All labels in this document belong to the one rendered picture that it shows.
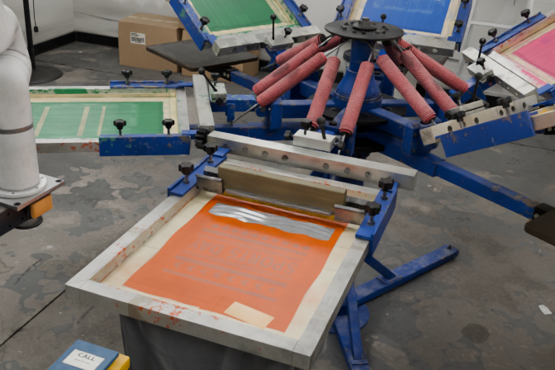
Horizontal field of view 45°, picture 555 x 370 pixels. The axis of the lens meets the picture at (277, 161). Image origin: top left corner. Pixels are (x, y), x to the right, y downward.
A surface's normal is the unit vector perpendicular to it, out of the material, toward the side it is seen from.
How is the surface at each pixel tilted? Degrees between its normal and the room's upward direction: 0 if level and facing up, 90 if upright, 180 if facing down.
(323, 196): 90
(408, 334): 0
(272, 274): 0
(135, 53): 90
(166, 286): 0
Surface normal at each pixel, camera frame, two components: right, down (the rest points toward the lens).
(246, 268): 0.05, -0.91
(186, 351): -0.33, 0.42
